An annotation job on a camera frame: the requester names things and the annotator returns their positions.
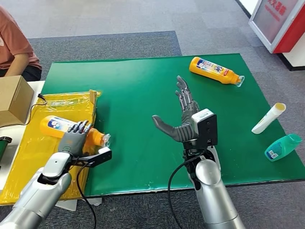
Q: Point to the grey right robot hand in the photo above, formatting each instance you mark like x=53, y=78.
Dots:
x=183, y=123

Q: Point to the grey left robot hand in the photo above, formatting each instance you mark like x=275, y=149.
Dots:
x=72, y=142

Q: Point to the orange bottle with clear cap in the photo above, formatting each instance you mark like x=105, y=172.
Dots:
x=56, y=124
x=214, y=71

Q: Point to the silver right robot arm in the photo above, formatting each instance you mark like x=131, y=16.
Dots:
x=214, y=196

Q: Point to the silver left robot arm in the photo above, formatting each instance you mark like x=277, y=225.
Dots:
x=35, y=196

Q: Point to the white tube bottle yellow cap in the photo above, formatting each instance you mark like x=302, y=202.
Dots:
x=268, y=119

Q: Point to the teal plastic bottle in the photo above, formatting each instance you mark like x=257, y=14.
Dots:
x=282, y=148

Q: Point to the yellow plastic wrapped box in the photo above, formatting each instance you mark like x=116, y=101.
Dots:
x=31, y=158

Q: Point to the green table mat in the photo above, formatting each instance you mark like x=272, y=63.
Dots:
x=142, y=94

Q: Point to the white paper sheet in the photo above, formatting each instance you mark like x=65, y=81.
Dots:
x=71, y=204

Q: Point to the brown cardboard box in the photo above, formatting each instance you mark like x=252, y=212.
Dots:
x=14, y=98

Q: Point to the green cup with black rim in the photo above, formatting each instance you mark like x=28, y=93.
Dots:
x=3, y=147

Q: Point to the dark grey floor rug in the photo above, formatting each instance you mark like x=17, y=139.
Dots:
x=107, y=47

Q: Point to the red and white display stand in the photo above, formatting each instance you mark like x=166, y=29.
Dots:
x=279, y=25

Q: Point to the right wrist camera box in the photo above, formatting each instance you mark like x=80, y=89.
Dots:
x=205, y=128

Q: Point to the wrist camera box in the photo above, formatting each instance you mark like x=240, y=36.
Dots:
x=205, y=128
x=100, y=156

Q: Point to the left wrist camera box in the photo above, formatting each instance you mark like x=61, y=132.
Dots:
x=100, y=156

